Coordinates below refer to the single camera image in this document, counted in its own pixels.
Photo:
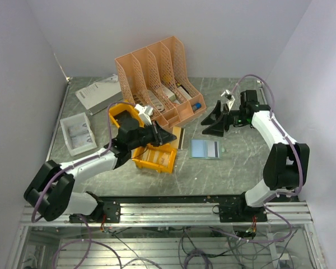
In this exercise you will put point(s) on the white paper booklet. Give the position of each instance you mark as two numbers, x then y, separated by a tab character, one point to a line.
100	94

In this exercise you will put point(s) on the peach plastic file organizer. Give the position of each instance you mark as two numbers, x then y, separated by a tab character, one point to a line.
160	68

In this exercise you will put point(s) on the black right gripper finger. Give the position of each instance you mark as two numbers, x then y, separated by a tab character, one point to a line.
213	115
214	127

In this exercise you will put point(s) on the aluminium frame rail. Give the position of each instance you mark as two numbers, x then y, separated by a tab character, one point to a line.
204	215

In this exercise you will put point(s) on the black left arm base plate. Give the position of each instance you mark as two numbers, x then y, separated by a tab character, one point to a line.
106	213

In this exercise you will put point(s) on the gold striped credit card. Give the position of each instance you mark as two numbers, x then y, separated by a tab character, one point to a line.
178	142

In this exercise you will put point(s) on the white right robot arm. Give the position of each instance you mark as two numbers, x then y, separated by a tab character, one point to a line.
285	169

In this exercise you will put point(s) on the white bin with cards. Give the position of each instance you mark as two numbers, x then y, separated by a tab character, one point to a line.
77	133

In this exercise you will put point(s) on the blue capped bottle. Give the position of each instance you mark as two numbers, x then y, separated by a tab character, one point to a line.
196	106

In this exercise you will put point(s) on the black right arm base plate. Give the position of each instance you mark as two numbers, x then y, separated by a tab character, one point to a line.
235	213

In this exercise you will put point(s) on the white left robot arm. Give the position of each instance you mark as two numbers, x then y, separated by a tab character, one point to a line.
51	193

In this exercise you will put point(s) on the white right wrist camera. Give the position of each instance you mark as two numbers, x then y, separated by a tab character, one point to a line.
230	99

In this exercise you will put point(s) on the yellow bin with cards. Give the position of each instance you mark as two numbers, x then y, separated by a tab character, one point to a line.
160	159

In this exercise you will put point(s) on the yellow bin with black items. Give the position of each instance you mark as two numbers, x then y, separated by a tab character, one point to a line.
120	112

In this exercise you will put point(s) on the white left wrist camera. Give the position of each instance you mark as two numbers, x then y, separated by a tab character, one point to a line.
145	113

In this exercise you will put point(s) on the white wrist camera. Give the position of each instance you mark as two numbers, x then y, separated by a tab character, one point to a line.
230	99
145	113

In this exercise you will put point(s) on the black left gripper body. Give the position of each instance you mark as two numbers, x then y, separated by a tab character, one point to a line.
146	136

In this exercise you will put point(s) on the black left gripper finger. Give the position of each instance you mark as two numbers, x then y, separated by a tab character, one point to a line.
160	132
162	141

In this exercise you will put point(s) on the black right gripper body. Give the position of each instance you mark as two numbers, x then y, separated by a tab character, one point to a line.
237	116

